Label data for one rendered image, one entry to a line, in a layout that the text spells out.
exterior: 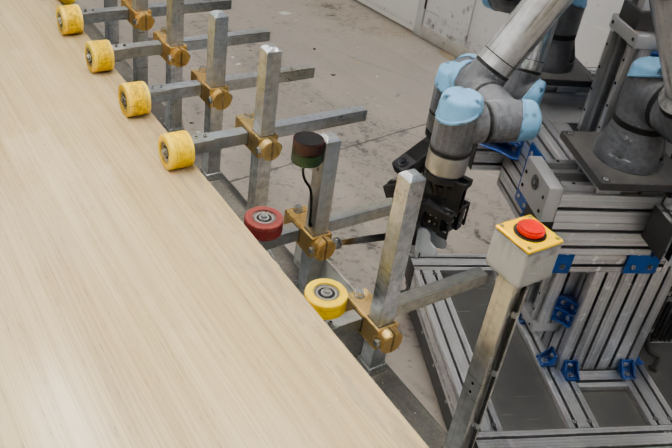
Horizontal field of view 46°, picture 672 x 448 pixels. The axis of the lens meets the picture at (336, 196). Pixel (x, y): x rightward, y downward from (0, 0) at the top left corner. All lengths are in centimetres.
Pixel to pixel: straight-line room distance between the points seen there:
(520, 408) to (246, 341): 116
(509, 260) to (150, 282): 65
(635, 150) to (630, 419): 94
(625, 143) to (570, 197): 16
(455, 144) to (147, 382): 64
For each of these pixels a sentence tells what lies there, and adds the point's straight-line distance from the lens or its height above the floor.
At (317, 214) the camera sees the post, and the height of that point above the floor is 93.
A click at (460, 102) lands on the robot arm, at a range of 134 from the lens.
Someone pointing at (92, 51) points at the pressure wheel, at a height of 97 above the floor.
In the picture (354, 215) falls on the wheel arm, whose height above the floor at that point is 86.
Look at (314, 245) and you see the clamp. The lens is 162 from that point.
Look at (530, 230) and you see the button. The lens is 113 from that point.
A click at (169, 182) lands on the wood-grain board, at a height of 90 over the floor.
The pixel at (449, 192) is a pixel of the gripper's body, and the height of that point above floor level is 110.
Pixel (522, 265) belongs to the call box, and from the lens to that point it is 113.
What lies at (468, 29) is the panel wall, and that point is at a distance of 481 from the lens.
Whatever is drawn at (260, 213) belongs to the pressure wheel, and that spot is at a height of 90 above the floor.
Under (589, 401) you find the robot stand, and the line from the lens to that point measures 244.
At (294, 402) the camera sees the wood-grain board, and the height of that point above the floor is 90.
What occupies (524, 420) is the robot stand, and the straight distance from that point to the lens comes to 230.
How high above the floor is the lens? 184
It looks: 33 degrees down
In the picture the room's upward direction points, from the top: 9 degrees clockwise
